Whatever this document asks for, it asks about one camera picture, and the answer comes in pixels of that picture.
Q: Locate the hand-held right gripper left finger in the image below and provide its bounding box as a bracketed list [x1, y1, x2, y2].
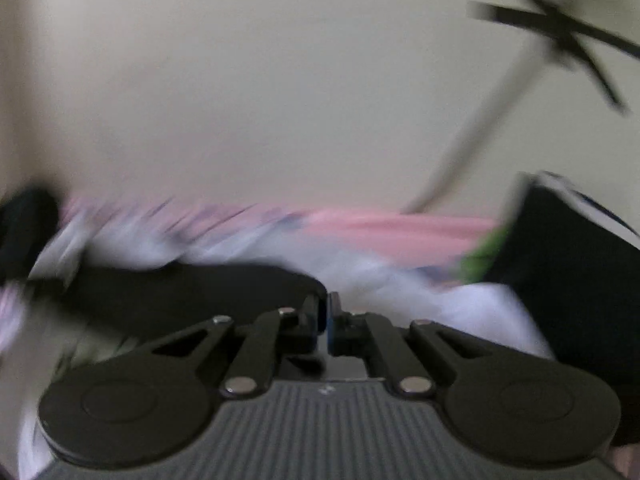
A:
[150, 294, 328, 397]

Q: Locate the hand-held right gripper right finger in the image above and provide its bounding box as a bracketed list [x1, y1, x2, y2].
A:
[327, 292, 503, 397]

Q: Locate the white garment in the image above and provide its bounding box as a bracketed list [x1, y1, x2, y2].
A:
[15, 225, 556, 480]

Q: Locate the black garment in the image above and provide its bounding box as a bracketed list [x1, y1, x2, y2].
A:
[30, 260, 328, 347]

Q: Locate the pink printed bed sheet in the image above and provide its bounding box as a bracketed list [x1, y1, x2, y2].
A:
[0, 195, 503, 356]

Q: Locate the green cloth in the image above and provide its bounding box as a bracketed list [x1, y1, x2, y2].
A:
[457, 227, 508, 283]

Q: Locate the dark cloth with white edge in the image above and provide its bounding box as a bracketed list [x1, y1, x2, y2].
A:
[487, 171, 640, 448]

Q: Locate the black wall cable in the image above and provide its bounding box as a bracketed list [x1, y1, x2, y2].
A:
[405, 35, 556, 213]
[467, 0, 640, 116]

